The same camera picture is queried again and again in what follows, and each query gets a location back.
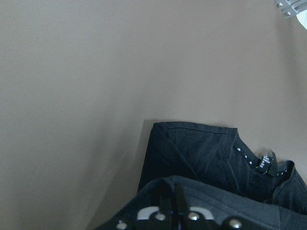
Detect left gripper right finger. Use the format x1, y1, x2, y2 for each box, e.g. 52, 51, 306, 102
175, 184, 214, 230

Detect aluminium frame post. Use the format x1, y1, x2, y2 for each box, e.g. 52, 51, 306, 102
274, 0, 307, 19

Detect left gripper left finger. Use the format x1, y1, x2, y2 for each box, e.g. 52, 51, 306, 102
136, 185, 176, 230

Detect black graphic t-shirt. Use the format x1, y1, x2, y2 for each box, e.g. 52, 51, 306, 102
100, 122, 307, 230

